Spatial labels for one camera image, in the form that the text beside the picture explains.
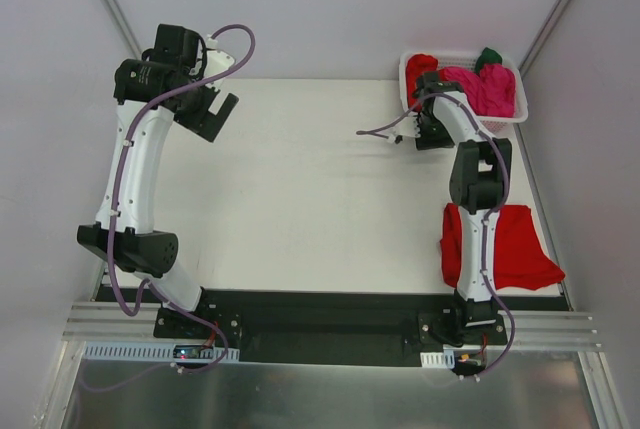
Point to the aluminium front frame rail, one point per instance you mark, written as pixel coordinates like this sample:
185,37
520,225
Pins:
535,330

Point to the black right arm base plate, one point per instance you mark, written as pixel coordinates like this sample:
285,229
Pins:
451,327

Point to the white right cable duct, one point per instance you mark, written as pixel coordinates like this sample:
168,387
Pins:
438,360

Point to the aluminium right frame rail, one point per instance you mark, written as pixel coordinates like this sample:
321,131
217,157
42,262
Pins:
545,32

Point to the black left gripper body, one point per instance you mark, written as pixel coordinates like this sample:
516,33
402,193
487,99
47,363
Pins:
211,116

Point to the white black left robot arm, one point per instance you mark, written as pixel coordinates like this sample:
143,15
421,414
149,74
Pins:
123,233

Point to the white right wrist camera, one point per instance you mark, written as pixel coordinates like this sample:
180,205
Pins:
407,129

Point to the white left cable duct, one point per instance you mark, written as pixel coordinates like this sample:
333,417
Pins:
157,352

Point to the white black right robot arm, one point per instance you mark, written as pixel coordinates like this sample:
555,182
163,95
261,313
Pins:
478,187

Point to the black centre base bar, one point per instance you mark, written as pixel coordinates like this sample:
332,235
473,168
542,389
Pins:
344,329

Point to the white cable duct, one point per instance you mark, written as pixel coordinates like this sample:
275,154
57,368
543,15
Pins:
438,360
157,352

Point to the red t shirt in basket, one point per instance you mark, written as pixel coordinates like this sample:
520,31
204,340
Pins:
415,66

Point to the folded red t shirt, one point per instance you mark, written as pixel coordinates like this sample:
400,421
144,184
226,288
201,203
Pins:
520,261

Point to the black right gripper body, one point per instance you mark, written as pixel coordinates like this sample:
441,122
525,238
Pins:
433,136

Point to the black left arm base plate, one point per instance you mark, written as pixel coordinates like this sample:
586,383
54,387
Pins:
171,324

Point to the green t shirt in basket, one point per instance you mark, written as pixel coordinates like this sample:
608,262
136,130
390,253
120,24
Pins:
488,56

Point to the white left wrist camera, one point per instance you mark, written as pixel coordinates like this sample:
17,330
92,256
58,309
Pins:
217,60

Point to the magenta t shirt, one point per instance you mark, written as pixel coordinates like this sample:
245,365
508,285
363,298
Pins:
491,93

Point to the white plastic laundry basket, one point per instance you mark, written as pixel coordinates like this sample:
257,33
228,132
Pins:
467,60

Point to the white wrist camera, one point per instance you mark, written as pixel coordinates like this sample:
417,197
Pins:
407,129
217,60

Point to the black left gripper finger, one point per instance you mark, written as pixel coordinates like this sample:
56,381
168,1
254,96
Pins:
210,126
226,107

